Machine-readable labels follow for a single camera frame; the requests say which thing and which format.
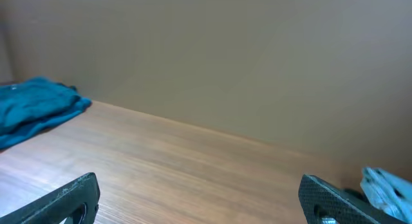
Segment dark blue folded garment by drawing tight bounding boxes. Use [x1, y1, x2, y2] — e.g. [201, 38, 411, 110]
[1, 77, 92, 150]

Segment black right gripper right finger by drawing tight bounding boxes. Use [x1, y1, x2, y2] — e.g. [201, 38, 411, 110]
[298, 174, 403, 224]

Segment light blue denim shorts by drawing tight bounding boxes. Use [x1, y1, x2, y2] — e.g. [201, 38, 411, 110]
[360, 167, 411, 223]

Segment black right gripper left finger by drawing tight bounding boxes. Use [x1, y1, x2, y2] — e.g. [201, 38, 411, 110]
[1, 173, 100, 224]

